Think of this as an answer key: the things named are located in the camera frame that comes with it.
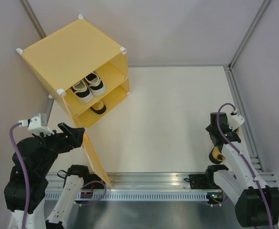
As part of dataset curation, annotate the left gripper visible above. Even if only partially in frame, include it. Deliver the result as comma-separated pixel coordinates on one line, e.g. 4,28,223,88
33,121,85,174

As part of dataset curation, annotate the gold shoe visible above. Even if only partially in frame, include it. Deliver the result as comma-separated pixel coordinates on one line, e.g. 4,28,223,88
208,127,240,165
90,100,107,115

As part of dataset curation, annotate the yellow cabinet door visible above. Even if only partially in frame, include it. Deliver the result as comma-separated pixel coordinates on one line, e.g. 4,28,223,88
82,132,113,188

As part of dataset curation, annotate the black white sneaker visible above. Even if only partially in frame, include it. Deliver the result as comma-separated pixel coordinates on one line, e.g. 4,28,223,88
84,71,106,96
70,80,93,104

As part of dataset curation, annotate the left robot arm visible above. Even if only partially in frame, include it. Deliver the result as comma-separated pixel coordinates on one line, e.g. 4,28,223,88
4,119,85,229

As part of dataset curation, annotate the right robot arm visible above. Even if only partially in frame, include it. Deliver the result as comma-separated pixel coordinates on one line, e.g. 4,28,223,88
204,112,279,228

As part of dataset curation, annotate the yellow shoe cabinet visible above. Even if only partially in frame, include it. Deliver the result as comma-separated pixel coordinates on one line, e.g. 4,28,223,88
17,15,130,127

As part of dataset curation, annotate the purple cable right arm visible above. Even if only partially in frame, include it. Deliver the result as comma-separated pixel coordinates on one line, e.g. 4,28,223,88
217,102,273,229

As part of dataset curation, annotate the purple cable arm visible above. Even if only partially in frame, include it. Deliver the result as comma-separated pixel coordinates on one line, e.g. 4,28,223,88
217,102,273,229
9,123,31,229

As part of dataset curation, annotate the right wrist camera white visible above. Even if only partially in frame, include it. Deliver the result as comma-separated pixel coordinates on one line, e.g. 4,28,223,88
227,112,245,131

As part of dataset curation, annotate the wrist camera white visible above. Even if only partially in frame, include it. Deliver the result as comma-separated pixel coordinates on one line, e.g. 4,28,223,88
227,112,245,131
19,113,54,136

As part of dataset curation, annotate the aluminium frame rail right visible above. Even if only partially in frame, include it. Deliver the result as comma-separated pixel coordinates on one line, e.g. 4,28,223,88
223,64,265,172

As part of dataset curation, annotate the aluminium frame rail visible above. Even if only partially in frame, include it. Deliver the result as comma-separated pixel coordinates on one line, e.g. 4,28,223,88
223,64,265,172
46,171,278,191

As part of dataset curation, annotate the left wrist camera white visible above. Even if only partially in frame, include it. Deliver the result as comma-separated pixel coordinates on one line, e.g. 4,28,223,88
19,113,54,136

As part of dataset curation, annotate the aluminium frame rail front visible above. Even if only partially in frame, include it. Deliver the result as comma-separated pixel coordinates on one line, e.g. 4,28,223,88
46,171,278,191

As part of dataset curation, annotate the white slotted cable duct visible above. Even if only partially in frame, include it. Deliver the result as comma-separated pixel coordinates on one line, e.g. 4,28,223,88
43,192,208,201

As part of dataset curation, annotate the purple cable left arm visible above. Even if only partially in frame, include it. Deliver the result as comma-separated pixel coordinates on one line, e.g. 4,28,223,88
9,123,31,229

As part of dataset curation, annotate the aluminium frame post left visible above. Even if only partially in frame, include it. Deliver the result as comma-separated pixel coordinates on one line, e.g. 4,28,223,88
19,0,46,39

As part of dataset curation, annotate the aluminium frame post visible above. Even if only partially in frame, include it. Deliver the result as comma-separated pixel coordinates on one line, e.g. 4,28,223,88
227,0,273,71
19,0,46,39

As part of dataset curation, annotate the aluminium frame post right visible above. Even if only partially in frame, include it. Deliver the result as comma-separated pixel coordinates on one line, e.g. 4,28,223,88
227,0,273,71

